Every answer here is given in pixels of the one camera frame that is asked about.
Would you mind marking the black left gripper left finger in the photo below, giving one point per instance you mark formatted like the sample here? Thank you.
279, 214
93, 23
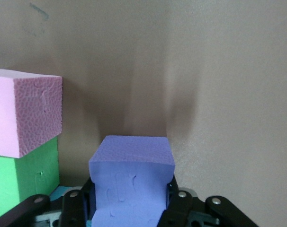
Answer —
72, 208

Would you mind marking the purple foam cube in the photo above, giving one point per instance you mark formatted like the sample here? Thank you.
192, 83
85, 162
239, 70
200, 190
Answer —
131, 165

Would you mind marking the blue foam cube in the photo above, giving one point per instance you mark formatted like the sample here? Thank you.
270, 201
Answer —
59, 192

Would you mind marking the brown table cover sheet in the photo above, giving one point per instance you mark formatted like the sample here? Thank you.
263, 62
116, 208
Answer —
228, 94

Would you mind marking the green foam cube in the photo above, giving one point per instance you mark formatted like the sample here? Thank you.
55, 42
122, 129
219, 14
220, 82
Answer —
27, 170

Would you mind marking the pink foam cube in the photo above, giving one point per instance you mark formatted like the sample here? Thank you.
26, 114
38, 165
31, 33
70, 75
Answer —
27, 113

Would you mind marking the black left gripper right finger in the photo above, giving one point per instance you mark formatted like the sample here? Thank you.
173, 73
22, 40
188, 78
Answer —
181, 208

